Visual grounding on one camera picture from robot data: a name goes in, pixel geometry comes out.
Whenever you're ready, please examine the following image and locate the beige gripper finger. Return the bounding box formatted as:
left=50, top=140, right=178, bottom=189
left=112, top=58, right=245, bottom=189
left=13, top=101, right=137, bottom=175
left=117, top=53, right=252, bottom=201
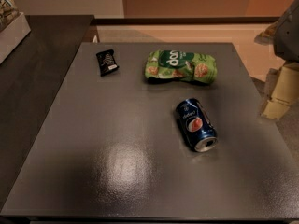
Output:
left=261, top=62, right=299, bottom=119

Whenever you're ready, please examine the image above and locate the blue pepsi can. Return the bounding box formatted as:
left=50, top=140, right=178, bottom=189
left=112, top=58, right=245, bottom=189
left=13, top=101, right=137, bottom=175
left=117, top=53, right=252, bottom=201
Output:
left=176, top=98, right=218, bottom=153

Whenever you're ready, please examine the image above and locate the green chip bag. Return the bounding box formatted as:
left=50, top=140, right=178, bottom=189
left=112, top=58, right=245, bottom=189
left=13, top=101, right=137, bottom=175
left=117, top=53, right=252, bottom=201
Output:
left=145, top=50, right=217, bottom=85

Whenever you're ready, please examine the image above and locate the black snack bar wrapper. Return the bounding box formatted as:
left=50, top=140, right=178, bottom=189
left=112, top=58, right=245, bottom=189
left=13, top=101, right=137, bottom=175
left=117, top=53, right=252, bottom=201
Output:
left=96, top=49, right=119, bottom=76

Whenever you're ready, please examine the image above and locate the dark wooden side table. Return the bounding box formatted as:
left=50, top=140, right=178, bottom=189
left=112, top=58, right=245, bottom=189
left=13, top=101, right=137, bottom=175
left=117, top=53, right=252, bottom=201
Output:
left=0, top=15, right=94, bottom=210

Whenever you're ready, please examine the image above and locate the white box with snacks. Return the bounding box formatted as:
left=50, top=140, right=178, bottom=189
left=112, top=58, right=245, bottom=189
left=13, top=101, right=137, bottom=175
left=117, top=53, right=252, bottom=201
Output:
left=0, top=0, right=31, bottom=63

